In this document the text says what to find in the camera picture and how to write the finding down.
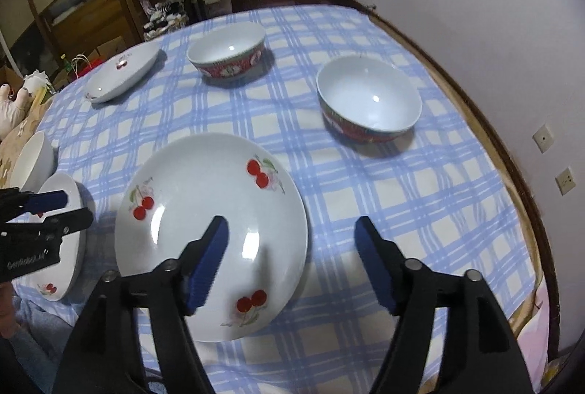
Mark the wicker basket with socks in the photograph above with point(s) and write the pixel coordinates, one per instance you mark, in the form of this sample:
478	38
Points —
164	21

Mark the white ruffled fabric item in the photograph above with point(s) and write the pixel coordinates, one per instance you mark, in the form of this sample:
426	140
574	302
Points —
36	80

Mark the open cardboard box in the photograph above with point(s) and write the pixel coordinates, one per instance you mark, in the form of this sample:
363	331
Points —
11	76

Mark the white cherry-print plate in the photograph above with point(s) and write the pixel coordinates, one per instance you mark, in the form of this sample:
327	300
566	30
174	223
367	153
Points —
130	76
55	279
205	183

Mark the yellow green box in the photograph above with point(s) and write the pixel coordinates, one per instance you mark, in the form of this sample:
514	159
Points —
45	96

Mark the plain white bowl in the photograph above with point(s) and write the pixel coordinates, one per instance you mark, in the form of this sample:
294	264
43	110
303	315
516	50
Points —
32	161

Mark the blue plaid tablecloth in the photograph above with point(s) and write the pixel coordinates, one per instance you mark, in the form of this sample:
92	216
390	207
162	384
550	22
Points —
365	193

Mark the red paper bag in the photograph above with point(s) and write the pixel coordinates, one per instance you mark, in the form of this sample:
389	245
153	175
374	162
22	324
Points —
89	65

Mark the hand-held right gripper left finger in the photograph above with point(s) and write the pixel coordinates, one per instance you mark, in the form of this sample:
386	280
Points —
212	266

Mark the red patterned bowl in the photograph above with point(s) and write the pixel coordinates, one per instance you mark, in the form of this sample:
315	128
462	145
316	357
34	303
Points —
365	92
224	42

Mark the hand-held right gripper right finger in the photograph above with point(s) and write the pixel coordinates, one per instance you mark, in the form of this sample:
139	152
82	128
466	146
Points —
377	266

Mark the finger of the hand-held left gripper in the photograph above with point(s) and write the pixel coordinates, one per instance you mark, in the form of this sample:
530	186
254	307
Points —
45	201
68	222

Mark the pink bed sheet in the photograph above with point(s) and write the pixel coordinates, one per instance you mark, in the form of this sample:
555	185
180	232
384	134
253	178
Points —
539	311

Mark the beige plush toy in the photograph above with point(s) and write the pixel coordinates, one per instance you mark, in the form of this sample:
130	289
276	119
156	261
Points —
11	106

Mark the wall outlet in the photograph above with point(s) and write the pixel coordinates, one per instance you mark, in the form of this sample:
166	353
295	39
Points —
543	138
565	181

